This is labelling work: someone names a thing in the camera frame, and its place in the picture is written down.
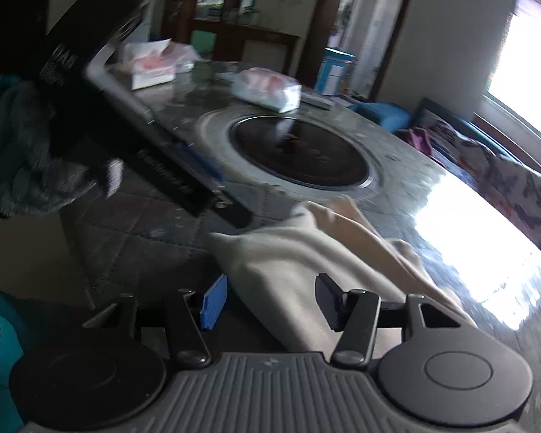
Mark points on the person's teal jacket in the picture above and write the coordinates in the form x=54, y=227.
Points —
x=0, y=352

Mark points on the pink cloth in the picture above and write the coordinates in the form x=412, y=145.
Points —
x=414, y=140

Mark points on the white pink tissue box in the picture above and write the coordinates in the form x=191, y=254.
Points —
x=153, y=74

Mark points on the cream cloth garment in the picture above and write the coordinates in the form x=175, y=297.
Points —
x=297, y=252

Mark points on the person's left forearm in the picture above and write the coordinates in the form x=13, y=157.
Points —
x=31, y=158

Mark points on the grey remote control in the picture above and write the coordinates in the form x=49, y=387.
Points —
x=318, y=100

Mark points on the green container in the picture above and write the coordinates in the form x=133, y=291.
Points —
x=203, y=43

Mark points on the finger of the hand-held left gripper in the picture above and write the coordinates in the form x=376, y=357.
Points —
x=227, y=212
x=203, y=162

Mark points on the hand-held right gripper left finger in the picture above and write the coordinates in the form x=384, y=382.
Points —
x=214, y=302

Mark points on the dark wooden cabinet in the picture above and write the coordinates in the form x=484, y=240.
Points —
x=261, y=40

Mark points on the round recessed table stove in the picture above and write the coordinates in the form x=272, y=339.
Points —
x=297, y=153

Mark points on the window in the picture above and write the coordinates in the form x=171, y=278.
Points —
x=527, y=63

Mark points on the large butterfly print pillow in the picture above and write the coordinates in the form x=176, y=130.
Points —
x=523, y=194

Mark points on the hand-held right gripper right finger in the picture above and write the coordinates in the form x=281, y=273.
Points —
x=330, y=302

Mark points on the plastic wrapped tissue pack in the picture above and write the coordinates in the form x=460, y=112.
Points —
x=171, y=52
x=266, y=88

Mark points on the dark wooden door frame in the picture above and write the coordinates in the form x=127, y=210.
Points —
x=318, y=22

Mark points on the blue white carton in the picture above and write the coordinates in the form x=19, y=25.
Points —
x=336, y=72

